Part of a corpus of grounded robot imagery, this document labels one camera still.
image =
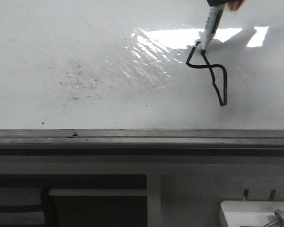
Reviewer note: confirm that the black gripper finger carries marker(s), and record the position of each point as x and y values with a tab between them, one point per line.
213	3

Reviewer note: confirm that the white whiteboard marker pen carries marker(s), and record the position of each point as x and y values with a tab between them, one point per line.
212	23

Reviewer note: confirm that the metal bolt with wingnut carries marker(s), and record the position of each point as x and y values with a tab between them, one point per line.
278	221

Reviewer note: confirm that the white whiteboard with frame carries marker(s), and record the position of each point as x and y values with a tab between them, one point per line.
109	77

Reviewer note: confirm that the white bracket box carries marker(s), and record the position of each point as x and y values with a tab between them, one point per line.
248	213

